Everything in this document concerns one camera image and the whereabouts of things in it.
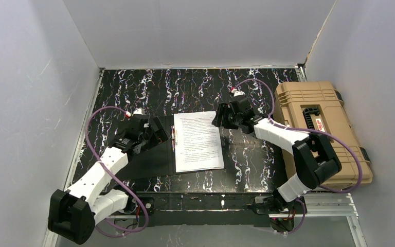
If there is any beige file folder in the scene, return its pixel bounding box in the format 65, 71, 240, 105
114, 116, 225, 181

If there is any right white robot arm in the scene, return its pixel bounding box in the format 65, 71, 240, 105
212, 95, 342, 206

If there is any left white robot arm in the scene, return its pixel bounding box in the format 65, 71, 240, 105
48, 113, 170, 244

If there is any tan plastic tool case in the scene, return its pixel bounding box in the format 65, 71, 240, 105
272, 81, 373, 187

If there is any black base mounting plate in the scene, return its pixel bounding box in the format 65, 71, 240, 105
103, 192, 307, 228

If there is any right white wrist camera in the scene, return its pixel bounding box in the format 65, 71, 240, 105
230, 89, 245, 97

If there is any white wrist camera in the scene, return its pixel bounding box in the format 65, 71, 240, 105
125, 108, 145, 118
230, 89, 245, 97

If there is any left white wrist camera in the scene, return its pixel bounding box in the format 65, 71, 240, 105
125, 108, 145, 118

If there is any aluminium frame rail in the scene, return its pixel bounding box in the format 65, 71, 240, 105
42, 192, 369, 247

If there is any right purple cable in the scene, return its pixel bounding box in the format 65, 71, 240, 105
231, 78, 364, 236

